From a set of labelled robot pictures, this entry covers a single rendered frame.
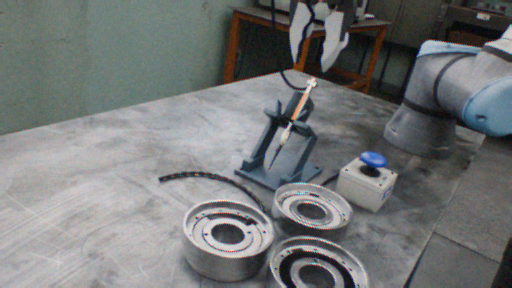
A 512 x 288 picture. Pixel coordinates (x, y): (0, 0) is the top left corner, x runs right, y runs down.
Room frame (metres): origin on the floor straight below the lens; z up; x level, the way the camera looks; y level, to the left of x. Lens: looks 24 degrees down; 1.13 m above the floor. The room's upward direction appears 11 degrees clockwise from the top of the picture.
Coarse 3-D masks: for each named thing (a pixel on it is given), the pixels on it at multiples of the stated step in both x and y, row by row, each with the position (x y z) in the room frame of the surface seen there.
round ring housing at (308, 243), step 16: (288, 240) 0.38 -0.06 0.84; (304, 240) 0.39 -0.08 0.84; (320, 240) 0.39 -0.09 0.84; (272, 256) 0.35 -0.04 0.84; (336, 256) 0.38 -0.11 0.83; (352, 256) 0.37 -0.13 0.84; (272, 272) 0.32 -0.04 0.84; (304, 272) 0.36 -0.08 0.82; (320, 272) 0.36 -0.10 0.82; (336, 272) 0.35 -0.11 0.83; (352, 272) 0.36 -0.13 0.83
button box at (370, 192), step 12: (348, 168) 0.58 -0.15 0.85; (360, 168) 0.58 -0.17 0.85; (348, 180) 0.56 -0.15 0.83; (360, 180) 0.55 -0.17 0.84; (372, 180) 0.56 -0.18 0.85; (384, 180) 0.56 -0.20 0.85; (336, 192) 0.57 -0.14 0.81; (348, 192) 0.56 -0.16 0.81; (360, 192) 0.55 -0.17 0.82; (372, 192) 0.54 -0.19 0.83; (384, 192) 0.55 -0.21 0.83; (360, 204) 0.55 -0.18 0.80; (372, 204) 0.54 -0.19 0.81
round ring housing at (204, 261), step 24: (192, 216) 0.40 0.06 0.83; (264, 216) 0.42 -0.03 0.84; (192, 240) 0.35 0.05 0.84; (216, 240) 0.40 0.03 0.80; (240, 240) 0.40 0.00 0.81; (264, 240) 0.38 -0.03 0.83; (192, 264) 0.35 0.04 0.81; (216, 264) 0.33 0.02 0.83; (240, 264) 0.34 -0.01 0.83; (264, 264) 0.36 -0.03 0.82
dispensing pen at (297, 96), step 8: (312, 80) 0.65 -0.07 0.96; (312, 88) 0.65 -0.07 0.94; (296, 96) 0.62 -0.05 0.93; (288, 104) 0.62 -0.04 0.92; (296, 104) 0.61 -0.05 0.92; (288, 112) 0.61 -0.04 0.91; (288, 120) 0.61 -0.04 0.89; (288, 128) 0.61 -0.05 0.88; (288, 136) 0.60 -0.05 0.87; (280, 144) 0.59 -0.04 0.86; (272, 160) 0.58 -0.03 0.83
